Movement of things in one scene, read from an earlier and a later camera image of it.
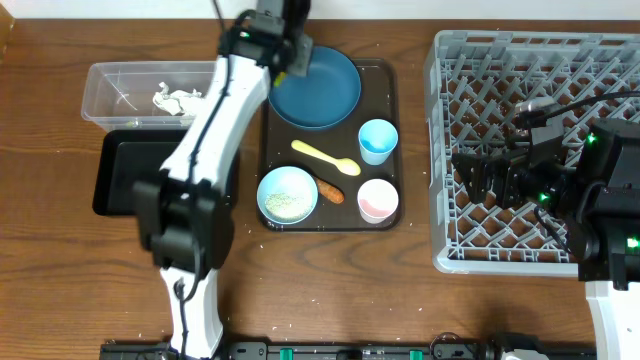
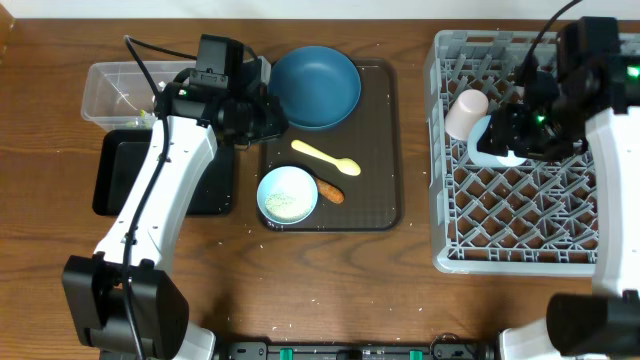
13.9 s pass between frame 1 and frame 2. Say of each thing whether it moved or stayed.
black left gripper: moved
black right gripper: moved
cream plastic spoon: stayed
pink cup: moved
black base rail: stayed
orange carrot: stayed
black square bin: stayed
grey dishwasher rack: stayed
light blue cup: moved
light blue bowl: stayed
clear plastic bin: stayed
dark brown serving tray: stayed
